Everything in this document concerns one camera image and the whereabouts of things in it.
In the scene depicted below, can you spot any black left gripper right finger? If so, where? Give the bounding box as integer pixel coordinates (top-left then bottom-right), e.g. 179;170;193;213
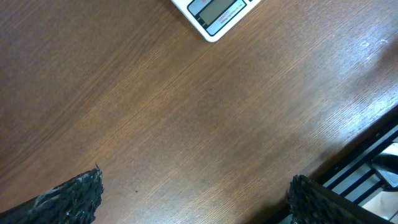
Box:
287;174;393;224

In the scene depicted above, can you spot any black metal rack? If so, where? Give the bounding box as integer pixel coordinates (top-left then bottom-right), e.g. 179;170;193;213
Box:
317;117;397;206

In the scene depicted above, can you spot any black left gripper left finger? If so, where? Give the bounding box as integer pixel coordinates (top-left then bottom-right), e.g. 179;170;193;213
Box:
1;167;104;224

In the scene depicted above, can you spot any white digital kitchen scale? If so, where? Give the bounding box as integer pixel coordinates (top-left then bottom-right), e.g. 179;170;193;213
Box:
172;0;260;42

